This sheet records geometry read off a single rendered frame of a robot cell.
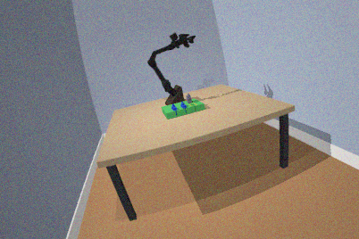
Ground green flat deck plate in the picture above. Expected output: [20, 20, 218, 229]
[162, 99, 205, 120]

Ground grey micro servo with orange cable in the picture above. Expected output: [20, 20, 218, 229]
[186, 94, 192, 103]

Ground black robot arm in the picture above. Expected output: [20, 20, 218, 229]
[147, 32, 182, 96]

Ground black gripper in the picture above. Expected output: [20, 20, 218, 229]
[179, 34, 196, 45]

